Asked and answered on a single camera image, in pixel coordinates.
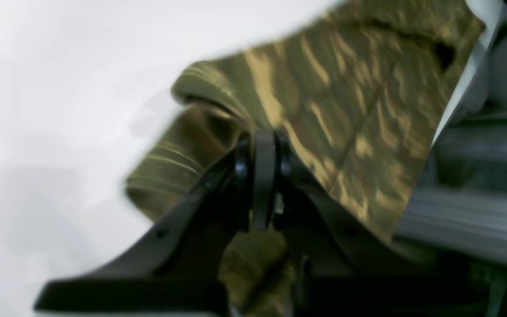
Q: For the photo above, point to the image left gripper black left finger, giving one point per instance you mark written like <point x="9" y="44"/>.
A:
<point x="173" y="267"/>

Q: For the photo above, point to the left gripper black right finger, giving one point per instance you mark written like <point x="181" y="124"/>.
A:
<point x="343" y="270"/>

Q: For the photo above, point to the camouflage T-shirt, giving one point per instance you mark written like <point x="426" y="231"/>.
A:
<point x="360" y="93"/>

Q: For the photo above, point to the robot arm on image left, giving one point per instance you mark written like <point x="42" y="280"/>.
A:
<point x="455" y="220"/>

